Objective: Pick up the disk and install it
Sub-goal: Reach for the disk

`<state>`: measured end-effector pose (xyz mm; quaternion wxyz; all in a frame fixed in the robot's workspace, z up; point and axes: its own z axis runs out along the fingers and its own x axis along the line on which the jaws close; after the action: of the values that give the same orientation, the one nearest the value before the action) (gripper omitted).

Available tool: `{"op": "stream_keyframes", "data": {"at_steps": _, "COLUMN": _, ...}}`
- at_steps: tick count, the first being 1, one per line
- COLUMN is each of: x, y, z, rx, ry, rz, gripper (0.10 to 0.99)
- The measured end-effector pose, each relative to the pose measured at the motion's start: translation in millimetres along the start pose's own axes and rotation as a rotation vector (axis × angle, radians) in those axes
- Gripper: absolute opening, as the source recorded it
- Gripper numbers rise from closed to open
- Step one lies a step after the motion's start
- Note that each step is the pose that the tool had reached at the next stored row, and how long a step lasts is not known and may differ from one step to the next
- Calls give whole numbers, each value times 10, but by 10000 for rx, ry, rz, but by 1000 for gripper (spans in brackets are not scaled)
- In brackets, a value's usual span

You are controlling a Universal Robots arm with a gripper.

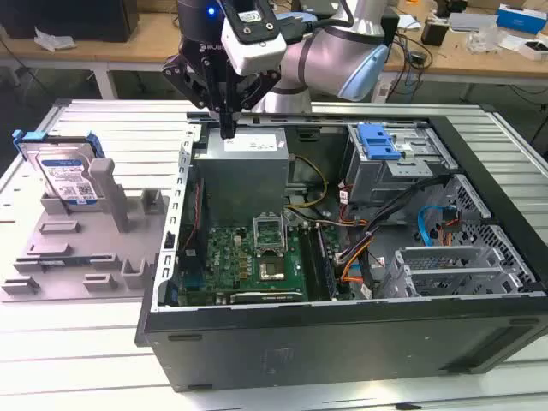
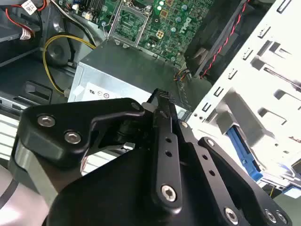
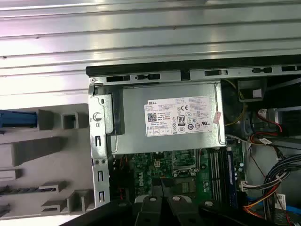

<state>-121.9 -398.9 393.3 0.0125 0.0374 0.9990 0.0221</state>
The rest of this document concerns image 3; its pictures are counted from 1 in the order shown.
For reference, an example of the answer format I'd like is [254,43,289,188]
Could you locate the black open PC case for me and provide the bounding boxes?
[86,55,301,226]

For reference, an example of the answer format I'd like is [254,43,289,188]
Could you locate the grey parts rack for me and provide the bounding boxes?
[0,103,96,221]

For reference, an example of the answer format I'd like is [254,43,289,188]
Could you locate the CPU socket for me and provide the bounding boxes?
[172,148,203,178]

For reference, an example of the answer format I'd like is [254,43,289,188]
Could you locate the metal socket cover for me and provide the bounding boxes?
[172,148,203,178]

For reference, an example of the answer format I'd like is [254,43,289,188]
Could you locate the silver optical drive cage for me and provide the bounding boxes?
[272,107,301,142]

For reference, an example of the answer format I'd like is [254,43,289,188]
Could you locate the chipset heat sink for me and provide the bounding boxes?
[174,178,198,196]

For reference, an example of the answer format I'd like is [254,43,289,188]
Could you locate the orange wire bundle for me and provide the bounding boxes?
[242,186,283,221]

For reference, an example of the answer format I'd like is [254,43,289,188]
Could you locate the blue data wire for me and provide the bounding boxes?
[244,194,301,226]

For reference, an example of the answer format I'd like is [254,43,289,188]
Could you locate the blue RAM stick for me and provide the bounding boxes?
[226,150,238,208]

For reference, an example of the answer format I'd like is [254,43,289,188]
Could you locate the hard disk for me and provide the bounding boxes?
[0,110,38,135]

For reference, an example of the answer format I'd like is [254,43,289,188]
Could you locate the wire locking lever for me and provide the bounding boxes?
[196,148,204,172]

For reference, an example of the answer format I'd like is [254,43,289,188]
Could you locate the RAM slot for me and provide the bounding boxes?
[208,150,215,201]
[214,150,221,201]
[220,149,227,203]

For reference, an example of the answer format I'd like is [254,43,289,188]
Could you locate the green motherboard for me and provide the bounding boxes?
[112,138,246,209]

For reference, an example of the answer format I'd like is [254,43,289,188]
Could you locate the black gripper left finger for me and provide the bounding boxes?
[62,178,164,226]

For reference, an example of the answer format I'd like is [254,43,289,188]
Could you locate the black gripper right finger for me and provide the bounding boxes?
[163,178,238,226]

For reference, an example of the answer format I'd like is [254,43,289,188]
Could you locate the black case fan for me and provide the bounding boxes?
[108,154,136,203]

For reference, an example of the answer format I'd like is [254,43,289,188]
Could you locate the silver power supply unit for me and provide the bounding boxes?
[107,81,227,155]

